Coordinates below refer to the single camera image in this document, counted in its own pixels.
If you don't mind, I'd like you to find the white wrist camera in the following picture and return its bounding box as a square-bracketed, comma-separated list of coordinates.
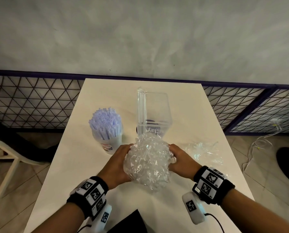
[80, 204, 112, 233]
[182, 191, 207, 225]

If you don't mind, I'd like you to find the purple framed wire mesh fence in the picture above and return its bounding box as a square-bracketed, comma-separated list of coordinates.
[0, 69, 289, 137]

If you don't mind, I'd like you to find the clear plastic bag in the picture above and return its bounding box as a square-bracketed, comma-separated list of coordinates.
[183, 141, 224, 166]

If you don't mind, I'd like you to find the person's left forearm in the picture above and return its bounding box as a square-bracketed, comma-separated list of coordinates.
[32, 202, 86, 233]

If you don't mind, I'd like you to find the dark wooden post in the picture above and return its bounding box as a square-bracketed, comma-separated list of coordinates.
[0, 116, 60, 163]

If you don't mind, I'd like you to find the thin white cable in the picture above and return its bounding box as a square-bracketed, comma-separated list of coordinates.
[242, 118, 284, 173]

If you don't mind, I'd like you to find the black camera cable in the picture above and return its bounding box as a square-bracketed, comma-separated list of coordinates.
[76, 224, 92, 233]
[204, 213, 225, 233]

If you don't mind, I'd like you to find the cluster of white straws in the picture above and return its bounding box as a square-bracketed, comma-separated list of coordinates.
[88, 107, 122, 140]

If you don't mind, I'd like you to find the person's left hand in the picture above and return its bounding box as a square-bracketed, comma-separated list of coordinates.
[97, 144, 135, 191]

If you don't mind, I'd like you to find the white plastic chair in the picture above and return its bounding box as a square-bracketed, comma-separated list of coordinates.
[0, 139, 47, 216]

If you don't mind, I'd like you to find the person's right forearm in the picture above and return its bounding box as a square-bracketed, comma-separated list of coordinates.
[219, 190, 289, 233]

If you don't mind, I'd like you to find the pack of straws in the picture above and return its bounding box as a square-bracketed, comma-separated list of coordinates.
[123, 132, 174, 192]

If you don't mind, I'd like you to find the clear acrylic sign stand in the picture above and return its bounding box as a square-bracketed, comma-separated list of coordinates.
[136, 87, 173, 144]

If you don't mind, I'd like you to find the black marker wristband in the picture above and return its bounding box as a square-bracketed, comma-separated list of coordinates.
[192, 165, 236, 206]
[66, 176, 109, 221]

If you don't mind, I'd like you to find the person's right hand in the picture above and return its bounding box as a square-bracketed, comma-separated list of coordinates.
[167, 144, 203, 182]

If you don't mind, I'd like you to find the black flat object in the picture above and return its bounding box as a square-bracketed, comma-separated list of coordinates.
[104, 209, 149, 233]

